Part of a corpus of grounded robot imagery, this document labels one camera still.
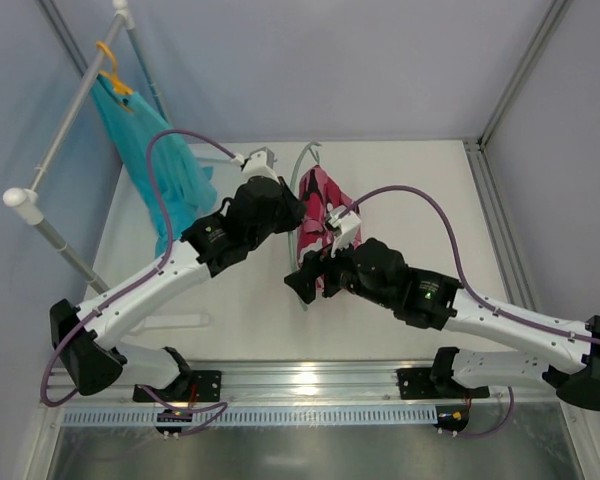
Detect clear green hanger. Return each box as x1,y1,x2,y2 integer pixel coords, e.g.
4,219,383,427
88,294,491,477
285,141,326,315

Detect pink camouflage trousers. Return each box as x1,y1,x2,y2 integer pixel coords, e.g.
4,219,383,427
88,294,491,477
296,166,353,265

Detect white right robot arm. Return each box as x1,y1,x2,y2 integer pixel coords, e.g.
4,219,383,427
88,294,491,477
284,239,600,411

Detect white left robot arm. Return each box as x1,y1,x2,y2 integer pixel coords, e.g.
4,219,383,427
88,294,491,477
49,176,306,396

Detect orange plastic hanger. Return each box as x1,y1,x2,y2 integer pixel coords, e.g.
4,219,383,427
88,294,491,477
96,41,134,96

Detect turquoise t-shirt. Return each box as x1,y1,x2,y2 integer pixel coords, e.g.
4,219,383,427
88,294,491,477
91,75,217,257

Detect white clothes rack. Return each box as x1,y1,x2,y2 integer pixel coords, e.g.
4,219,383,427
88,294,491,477
2,0,239,335

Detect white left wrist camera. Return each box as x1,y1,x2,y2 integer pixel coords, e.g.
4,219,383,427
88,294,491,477
231,147,278,182

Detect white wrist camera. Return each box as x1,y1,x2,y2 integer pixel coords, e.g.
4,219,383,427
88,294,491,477
325,205,362,258
231,147,278,182

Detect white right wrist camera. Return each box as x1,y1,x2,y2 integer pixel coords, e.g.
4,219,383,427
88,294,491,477
325,205,362,258

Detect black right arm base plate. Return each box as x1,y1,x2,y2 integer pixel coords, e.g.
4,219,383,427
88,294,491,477
396,367,490,400

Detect aluminium frame rail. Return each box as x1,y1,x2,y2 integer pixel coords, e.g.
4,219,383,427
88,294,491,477
46,352,558,404

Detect grey slotted cable duct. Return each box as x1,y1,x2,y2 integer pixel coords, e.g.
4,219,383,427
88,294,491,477
61,405,438,428

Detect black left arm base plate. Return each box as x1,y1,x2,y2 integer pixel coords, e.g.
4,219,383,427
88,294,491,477
133,370,222,403

